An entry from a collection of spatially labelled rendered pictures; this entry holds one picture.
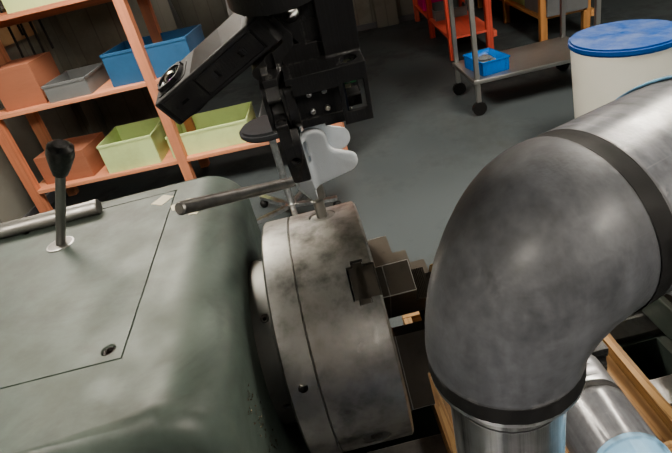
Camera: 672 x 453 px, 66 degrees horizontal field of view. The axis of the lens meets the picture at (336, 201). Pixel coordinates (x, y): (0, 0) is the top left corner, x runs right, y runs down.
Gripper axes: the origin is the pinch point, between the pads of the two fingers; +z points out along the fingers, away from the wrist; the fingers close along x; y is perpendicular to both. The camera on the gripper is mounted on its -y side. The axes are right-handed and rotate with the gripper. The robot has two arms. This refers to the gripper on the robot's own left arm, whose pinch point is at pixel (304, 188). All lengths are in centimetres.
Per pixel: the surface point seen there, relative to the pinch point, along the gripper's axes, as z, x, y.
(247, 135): 128, 199, -34
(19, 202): 195, 286, -227
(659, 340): 52, 0, 49
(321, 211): 12.5, 9.3, 0.6
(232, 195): -1.7, -0.3, -6.6
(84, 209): 13.2, 22.4, -32.8
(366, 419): 24.4, -12.4, 0.0
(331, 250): 12.1, 2.2, 0.8
